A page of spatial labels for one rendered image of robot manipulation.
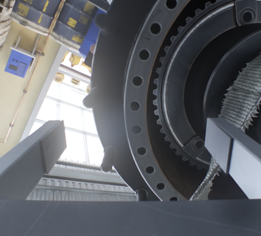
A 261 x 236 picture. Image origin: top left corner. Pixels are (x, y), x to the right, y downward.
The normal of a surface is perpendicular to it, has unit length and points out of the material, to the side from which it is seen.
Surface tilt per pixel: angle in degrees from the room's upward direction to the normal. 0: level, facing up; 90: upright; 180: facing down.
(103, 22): 90
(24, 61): 90
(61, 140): 120
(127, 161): 90
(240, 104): 81
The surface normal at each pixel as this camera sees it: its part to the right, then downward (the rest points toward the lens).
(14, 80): 0.37, 0.45
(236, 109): -0.94, -0.32
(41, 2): 0.53, 0.51
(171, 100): -0.02, 0.26
